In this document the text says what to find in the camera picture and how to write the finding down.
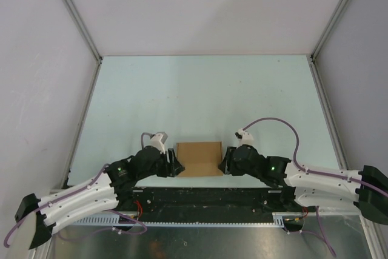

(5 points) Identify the brown cardboard box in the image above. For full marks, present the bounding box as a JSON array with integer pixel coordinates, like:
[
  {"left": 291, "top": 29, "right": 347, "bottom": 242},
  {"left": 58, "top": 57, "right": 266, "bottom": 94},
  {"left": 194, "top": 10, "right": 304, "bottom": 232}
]
[{"left": 176, "top": 141, "right": 223, "bottom": 178}]

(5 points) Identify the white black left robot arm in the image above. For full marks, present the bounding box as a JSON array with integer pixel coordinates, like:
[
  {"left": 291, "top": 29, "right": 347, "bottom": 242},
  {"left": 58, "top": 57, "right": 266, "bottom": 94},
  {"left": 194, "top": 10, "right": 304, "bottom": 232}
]
[{"left": 14, "top": 146, "right": 185, "bottom": 249}]

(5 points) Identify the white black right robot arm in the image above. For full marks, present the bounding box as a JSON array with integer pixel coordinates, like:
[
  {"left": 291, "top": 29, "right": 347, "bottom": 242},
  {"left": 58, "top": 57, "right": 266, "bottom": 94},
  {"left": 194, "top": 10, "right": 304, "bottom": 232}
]
[{"left": 218, "top": 145, "right": 387, "bottom": 225}]

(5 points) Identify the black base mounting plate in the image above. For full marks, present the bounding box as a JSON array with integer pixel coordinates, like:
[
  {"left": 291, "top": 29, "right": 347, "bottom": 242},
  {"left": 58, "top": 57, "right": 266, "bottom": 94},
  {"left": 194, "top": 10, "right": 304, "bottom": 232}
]
[{"left": 60, "top": 177, "right": 318, "bottom": 215}]

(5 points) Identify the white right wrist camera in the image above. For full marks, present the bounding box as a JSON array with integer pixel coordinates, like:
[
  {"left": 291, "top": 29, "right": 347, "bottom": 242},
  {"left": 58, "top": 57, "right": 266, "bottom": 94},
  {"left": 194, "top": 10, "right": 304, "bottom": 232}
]
[{"left": 235, "top": 129, "right": 254, "bottom": 147}]

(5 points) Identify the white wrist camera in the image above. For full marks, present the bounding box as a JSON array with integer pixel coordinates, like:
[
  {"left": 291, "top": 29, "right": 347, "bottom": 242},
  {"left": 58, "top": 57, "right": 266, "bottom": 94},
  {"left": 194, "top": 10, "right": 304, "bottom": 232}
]
[
  {"left": 235, "top": 129, "right": 254, "bottom": 147},
  {"left": 149, "top": 132, "right": 168, "bottom": 154}
]

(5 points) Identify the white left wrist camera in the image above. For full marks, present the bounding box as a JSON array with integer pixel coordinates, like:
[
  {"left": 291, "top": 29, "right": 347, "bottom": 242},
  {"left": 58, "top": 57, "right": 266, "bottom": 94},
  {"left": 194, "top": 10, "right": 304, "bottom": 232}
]
[{"left": 149, "top": 132, "right": 168, "bottom": 154}]

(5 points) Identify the grey slotted cable duct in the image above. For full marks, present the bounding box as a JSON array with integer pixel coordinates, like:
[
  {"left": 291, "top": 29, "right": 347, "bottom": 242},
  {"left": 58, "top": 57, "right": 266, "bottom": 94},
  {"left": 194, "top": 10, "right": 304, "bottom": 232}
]
[{"left": 72, "top": 211, "right": 303, "bottom": 227}]

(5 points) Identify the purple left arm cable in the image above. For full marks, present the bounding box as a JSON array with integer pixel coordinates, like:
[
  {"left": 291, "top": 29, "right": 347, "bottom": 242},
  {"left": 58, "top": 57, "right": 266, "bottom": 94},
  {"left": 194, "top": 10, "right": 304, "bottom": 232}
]
[{"left": 2, "top": 132, "right": 149, "bottom": 247}]

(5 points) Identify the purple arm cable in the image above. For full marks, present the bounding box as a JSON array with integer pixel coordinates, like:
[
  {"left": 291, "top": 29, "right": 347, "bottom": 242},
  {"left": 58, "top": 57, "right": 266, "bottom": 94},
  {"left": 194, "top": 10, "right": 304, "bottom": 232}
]
[
  {"left": 2, "top": 132, "right": 149, "bottom": 247},
  {"left": 242, "top": 116, "right": 388, "bottom": 257}
]

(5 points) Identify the aluminium rail right side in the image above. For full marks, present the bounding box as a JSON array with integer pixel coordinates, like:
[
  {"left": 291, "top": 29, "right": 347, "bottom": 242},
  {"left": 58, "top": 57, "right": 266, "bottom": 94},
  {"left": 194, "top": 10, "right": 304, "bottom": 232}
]
[{"left": 307, "top": 56, "right": 349, "bottom": 170}]

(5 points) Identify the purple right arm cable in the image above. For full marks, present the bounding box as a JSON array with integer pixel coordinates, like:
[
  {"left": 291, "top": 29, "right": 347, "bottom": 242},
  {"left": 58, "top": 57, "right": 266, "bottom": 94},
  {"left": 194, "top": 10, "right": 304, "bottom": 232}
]
[{"left": 242, "top": 116, "right": 388, "bottom": 257}]

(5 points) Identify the aluminium corner post left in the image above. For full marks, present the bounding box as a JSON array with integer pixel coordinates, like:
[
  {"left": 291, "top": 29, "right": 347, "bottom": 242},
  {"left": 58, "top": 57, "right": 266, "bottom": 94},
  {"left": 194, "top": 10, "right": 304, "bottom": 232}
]
[{"left": 62, "top": 0, "right": 102, "bottom": 63}]

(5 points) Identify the aluminium corner post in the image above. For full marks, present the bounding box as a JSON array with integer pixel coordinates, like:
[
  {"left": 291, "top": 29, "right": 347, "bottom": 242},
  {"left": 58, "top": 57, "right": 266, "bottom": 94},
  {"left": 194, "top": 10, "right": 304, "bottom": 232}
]
[
  {"left": 310, "top": 0, "right": 352, "bottom": 61},
  {"left": 62, "top": 0, "right": 102, "bottom": 63}
]

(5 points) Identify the aluminium corner post right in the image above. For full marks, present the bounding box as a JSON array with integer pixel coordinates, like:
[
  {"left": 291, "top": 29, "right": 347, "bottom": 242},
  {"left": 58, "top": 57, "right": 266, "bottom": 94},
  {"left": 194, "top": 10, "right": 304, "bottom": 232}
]
[{"left": 310, "top": 0, "right": 352, "bottom": 61}]

